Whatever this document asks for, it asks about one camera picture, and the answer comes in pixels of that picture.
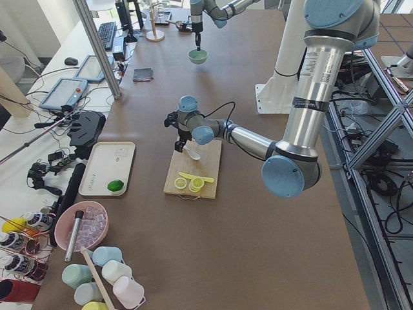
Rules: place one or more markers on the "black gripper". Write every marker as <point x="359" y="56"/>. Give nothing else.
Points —
<point x="184" y="135"/>

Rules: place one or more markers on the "white ceramic spoon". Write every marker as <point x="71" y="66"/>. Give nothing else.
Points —
<point x="192" y="154"/>

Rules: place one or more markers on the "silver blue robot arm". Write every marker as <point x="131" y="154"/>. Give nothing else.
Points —
<point x="290" y="166"/>

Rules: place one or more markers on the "green ceramic bowl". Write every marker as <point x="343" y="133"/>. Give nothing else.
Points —
<point x="197" y="56"/>

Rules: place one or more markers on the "pink bowl with ice cubes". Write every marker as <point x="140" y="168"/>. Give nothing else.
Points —
<point x="93" y="225"/>

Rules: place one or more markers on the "wooden cutting board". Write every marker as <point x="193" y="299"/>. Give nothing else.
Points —
<point x="207" y="166"/>

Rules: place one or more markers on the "single lemon slice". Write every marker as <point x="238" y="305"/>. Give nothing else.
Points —
<point x="180" y="183"/>

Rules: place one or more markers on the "grey folded cloth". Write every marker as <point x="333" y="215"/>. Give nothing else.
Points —
<point x="142" y="74"/>

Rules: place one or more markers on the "beige tray with bear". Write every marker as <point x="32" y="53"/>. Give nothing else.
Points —
<point x="108" y="161"/>

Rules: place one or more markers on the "green lime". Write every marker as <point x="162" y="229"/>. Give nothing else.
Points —
<point x="115" y="185"/>

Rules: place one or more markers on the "wooden cup tree stand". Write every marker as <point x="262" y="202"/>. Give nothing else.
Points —
<point x="154" y="35"/>

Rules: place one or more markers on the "blue teach pendant far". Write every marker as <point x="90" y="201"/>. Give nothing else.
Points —
<point x="90" y="70"/>

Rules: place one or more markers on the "blue teach pendant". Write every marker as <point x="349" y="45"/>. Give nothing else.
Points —
<point x="90" y="70"/>
<point x="67" y="91"/>

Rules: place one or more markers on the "metal muddler rod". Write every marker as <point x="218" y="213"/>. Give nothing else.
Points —
<point x="73" y="237"/>

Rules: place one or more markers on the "blue teach pendant near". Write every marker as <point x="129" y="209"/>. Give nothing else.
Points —
<point x="67" y="91"/>

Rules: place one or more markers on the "black keyboard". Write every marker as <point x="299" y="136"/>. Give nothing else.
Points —
<point x="107" y="33"/>

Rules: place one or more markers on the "black computer mouse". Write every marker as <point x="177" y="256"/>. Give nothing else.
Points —
<point x="71" y="61"/>

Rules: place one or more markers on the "blue plastic cup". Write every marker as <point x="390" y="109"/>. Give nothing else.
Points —
<point x="104" y="254"/>

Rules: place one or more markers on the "white plastic cup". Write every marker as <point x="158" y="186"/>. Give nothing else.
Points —
<point x="113" y="270"/>

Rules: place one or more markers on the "wooden stick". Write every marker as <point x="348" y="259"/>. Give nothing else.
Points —
<point x="97" y="278"/>

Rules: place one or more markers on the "pink plastic cup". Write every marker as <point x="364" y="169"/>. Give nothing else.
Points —
<point x="130" y="293"/>

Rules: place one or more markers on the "green plastic cup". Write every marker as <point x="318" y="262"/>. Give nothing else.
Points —
<point x="76" y="274"/>

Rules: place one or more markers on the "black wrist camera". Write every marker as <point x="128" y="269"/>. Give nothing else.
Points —
<point x="172" y="120"/>

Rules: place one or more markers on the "aluminium frame post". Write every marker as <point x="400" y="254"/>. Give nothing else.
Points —
<point x="91" y="31"/>

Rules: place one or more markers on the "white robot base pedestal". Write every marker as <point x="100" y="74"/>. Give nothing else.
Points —
<point x="277" y="94"/>

